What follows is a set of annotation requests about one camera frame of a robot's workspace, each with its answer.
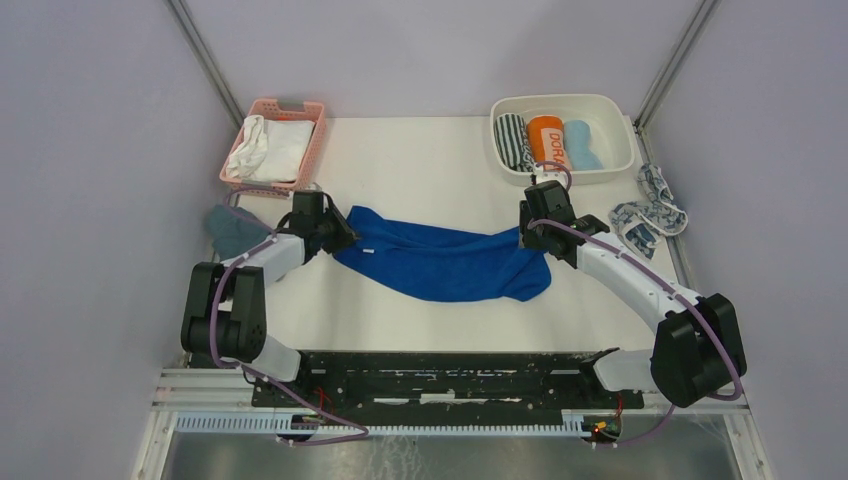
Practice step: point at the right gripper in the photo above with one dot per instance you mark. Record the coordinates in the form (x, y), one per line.
(527, 236)

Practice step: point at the patterned white blue cloth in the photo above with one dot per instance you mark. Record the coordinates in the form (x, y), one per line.
(642, 224)

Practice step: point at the orange rolled towel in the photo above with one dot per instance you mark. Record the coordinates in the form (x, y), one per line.
(546, 135)

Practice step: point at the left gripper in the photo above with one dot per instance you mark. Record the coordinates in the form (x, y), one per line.
(346, 232)

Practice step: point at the grey-blue towel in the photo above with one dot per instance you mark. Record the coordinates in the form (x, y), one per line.
(234, 230)

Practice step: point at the striped rolled towel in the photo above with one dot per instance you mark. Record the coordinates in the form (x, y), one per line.
(512, 143)

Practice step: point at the white crumpled cloth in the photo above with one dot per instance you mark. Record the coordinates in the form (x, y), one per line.
(248, 155)

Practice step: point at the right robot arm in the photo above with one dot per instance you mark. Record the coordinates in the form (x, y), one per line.
(697, 350)

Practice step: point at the white folded towel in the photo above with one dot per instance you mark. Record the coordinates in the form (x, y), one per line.
(288, 141)

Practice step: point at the light blue towel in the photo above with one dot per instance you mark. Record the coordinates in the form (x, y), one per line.
(577, 143)

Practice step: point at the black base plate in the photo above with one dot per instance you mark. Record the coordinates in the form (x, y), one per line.
(456, 389)

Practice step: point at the dark blue towel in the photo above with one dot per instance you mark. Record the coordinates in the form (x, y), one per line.
(445, 265)

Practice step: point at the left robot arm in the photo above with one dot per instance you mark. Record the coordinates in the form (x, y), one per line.
(225, 317)

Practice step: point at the white plastic tub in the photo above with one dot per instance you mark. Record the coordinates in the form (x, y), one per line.
(611, 133)

